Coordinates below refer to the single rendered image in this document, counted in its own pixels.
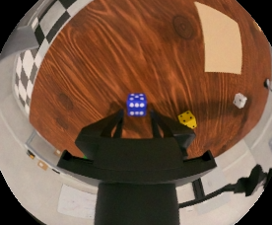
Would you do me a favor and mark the white die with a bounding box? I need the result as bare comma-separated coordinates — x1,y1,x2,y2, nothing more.
234,94,246,108

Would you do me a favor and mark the tan mat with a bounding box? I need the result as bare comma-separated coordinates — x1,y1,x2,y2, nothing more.
194,2,241,74

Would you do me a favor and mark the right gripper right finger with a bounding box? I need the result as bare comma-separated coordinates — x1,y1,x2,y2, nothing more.
151,109,196,151

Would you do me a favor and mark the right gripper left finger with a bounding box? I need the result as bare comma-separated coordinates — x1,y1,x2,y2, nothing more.
78,109,124,138

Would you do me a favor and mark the yellow die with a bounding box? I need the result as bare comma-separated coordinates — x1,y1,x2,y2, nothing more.
178,112,196,128

